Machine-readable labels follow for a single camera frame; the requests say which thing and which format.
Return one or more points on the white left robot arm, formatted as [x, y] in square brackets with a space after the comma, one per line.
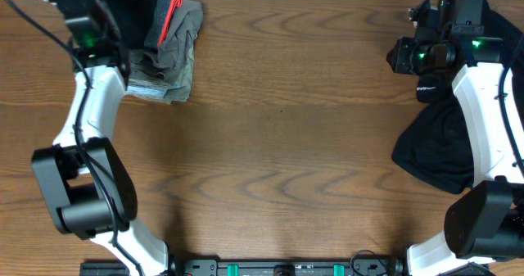
[87, 190]

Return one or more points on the black garment pile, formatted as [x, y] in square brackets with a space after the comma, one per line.
[471, 127]

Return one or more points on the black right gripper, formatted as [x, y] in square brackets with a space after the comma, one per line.
[399, 64]

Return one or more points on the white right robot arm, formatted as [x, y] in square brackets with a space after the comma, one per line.
[483, 226]

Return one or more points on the folded olive grey garment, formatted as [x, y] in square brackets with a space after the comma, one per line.
[172, 64]

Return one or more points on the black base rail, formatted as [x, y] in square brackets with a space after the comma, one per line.
[361, 266]

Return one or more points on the folded light blue garment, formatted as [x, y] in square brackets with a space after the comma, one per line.
[148, 92]

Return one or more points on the folded black garment red trim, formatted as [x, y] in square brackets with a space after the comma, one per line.
[143, 23]

